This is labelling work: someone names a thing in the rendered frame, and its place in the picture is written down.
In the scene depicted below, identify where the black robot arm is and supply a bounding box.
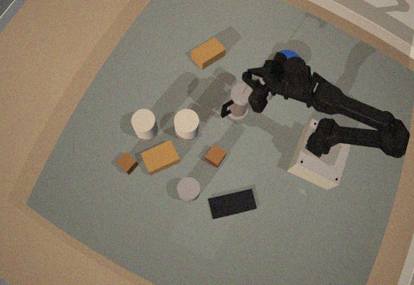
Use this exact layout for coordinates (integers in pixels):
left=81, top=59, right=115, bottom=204
left=261, top=56, right=409, bottom=158

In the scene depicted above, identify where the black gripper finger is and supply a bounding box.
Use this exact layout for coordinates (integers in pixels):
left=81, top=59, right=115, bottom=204
left=247, top=67, right=264, bottom=78
left=242, top=77, right=261, bottom=90

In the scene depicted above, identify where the blue cylinder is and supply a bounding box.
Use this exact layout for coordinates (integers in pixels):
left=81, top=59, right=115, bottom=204
left=279, top=50, right=301, bottom=59

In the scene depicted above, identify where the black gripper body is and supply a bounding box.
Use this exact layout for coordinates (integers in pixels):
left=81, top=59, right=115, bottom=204
left=248, top=52, right=289, bottom=113

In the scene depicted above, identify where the pale pink cylinder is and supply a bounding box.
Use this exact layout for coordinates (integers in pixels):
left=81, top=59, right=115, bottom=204
left=177, top=177, right=200, bottom=202
left=259, top=78, right=273, bottom=101

